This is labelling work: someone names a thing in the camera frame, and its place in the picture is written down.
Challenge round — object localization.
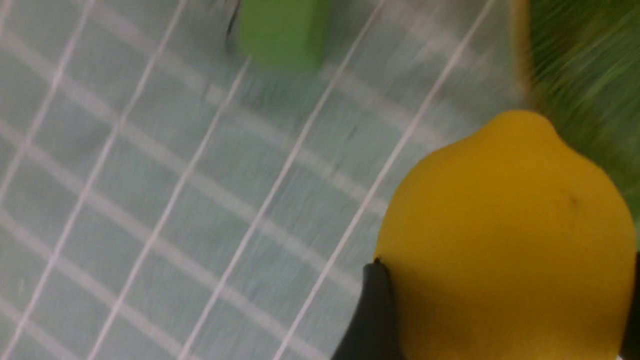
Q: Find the green glass leaf plate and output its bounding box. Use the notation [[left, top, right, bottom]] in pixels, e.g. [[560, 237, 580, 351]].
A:
[[510, 0, 640, 224]]

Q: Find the green foam cube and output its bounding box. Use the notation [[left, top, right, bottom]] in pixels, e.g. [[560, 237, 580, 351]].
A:
[[234, 0, 334, 71]]

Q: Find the yellow lemon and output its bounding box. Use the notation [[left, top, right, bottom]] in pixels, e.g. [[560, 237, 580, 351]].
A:
[[374, 111, 637, 360]]

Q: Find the green checkered tablecloth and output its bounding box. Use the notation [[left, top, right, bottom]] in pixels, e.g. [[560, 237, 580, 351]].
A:
[[0, 0, 524, 360]]

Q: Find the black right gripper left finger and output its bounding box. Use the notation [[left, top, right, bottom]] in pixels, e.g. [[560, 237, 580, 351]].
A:
[[331, 258, 405, 360]]

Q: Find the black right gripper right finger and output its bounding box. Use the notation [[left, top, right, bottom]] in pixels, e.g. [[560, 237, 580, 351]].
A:
[[620, 252, 640, 360]]

